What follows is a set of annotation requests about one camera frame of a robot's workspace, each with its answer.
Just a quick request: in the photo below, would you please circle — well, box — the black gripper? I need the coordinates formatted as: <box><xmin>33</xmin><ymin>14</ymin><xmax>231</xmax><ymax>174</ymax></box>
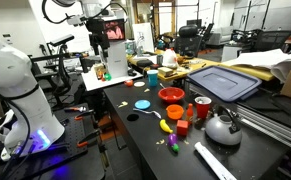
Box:
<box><xmin>89</xmin><ymin>33</ymin><xmax>110</xmax><ymax>55</ymax></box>

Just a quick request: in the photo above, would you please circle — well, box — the small red toy cup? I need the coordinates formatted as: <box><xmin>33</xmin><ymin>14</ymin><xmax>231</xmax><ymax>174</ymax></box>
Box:
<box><xmin>124</xmin><ymin>80</ymin><xmax>134</xmax><ymax>87</ymax></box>

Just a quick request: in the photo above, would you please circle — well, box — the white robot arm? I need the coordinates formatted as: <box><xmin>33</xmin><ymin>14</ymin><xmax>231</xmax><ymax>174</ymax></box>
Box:
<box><xmin>0</xmin><ymin>41</ymin><xmax>65</xmax><ymax>161</ymax></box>

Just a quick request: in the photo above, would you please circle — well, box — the red solo cup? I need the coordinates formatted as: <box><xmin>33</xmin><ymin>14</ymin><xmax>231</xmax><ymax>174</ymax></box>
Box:
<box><xmin>195</xmin><ymin>96</ymin><xmax>212</xmax><ymax>119</ymax></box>

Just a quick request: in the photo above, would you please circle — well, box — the white box tower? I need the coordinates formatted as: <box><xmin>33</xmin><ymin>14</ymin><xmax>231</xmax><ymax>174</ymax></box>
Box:
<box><xmin>107</xmin><ymin>41</ymin><xmax>128</xmax><ymax>78</ymax></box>

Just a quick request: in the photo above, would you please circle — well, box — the white board with toys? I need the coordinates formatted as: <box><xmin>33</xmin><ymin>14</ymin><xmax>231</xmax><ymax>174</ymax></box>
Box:
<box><xmin>81</xmin><ymin>70</ymin><xmax>142</xmax><ymax>91</ymax></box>

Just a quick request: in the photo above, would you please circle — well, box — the small white plate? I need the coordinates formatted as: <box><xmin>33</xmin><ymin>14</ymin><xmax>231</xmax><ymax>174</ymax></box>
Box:
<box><xmin>134</xmin><ymin>82</ymin><xmax>145</xmax><ymax>87</ymax></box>

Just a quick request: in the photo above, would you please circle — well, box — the blue plastic tumbler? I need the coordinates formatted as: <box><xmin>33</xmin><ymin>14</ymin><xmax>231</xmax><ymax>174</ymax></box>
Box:
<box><xmin>147</xmin><ymin>70</ymin><xmax>158</xmax><ymax>87</ymax></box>

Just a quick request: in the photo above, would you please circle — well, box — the blue round plate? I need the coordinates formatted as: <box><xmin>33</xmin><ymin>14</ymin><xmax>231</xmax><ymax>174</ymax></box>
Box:
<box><xmin>134</xmin><ymin>100</ymin><xmax>151</xmax><ymax>110</ymax></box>

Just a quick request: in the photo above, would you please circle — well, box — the silver spoon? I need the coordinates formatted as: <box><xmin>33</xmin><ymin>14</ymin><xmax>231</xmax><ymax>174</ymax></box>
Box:
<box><xmin>133</xmin><ymin>108</ymin><xmax>162</xmax><ymax>119</ymax></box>

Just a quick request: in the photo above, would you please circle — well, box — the black office chair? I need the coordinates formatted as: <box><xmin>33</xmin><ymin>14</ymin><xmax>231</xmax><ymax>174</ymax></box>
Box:
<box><xmin>174</xmin><ymin>25</ymin><xmax>202</xmax><ymax>58</ymax></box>

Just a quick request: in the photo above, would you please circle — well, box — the red plastic bowl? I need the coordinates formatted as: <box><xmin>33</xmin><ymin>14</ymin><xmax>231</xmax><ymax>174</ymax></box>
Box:
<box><xmin>158</xmin><ymin>87</ymin><xmax>185</xmax><ymax>103</ymax></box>

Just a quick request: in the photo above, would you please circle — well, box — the orange plastic bowl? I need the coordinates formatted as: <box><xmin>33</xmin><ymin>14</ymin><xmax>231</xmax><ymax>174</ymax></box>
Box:
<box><xmin>166</xmin><ymin>104</ymin><xmax>184</xmax><ymax>120</ymax></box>

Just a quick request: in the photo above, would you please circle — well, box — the yellow toy banana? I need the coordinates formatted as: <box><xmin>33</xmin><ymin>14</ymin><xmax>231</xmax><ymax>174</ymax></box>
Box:
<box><xmin>159</xmin><ymin>119</ymin><xmax>173</xmax><ymax>134</ymax></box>

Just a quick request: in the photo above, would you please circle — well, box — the orange toy bottle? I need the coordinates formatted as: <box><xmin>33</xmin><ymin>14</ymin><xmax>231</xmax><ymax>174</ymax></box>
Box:
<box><xmin>186</xmin><ymin>103</ymin><xmax>194</xmax><ymax>124</ymax></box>

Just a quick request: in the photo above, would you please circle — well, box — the red toy cube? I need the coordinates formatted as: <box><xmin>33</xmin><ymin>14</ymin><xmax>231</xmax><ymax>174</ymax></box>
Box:
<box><xmin>177</xmin><ymin>120</ymin><xmax>189</xmax><ymax>136</ymax></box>

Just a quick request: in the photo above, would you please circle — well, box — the purple toy eggplant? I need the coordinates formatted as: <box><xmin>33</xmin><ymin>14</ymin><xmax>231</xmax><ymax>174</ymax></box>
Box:
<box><xmin>168</xmin><ymin>133</ymin><xmax>179</xmax><ymax>153</ymax></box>

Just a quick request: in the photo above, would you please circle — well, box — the blue bin lid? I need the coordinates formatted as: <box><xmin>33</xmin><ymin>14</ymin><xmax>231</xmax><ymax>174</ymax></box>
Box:
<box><xmin>187</xmin><ymin>66</ymin><xmax>262</xmax><ymax>102</ymax></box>

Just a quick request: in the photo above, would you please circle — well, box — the grey kettle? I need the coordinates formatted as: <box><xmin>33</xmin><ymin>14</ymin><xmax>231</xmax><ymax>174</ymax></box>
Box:
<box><xmin>205</xmin><ymin>105</ymin><xmax>242</xmax><ymax>146</ymax></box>

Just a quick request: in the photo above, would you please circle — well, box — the white paper roll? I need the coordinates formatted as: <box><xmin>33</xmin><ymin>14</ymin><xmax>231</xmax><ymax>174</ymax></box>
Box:
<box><xmin>194</xmin><ymin>142</ymin><xmax>237</xmax><ymax>180</ymax></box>

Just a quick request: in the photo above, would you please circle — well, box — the white crumpled sheet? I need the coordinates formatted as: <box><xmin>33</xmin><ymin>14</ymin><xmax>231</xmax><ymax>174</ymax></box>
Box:
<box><xmin>224</xmin><ymin>49</ymin><xmax>291</xmax><ymax>83</ymax></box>

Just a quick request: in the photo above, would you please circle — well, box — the orange handled clamp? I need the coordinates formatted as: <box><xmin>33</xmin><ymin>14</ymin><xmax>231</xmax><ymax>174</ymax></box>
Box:
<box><xmin>77</xmin><ymin>130</ymin><xmax>100</xmax><ymax>148</ymax></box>

